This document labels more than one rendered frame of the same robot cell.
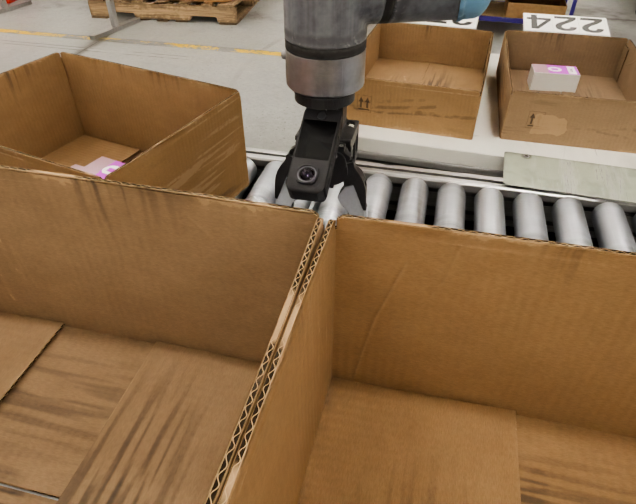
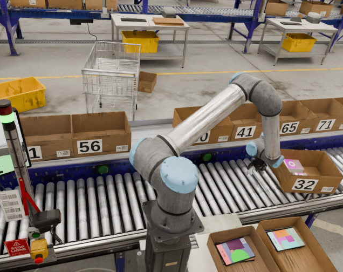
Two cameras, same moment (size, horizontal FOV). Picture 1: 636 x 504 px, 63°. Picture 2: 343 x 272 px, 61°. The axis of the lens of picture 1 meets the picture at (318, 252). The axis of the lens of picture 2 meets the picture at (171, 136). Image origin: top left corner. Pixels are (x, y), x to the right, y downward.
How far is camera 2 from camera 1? 2.36 m
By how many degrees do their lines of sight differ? 98
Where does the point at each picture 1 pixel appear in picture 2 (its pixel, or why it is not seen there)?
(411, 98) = (276, 221)
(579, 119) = (231, 233)
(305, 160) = not seen: hidden behind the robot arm
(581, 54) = not seen: outside the picture
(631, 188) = (207, 222)
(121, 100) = (322, 183)
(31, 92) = (335, 174)
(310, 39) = not seen: hidden behind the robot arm
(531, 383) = (212, 139)
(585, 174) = (219, 224)
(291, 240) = (235, 126)
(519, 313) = (217, 131)
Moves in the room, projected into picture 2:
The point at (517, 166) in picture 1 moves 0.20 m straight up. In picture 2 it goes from (237, 221) to (244, 200)
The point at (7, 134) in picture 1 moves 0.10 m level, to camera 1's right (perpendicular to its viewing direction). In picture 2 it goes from (327, 171) to (319, 175)
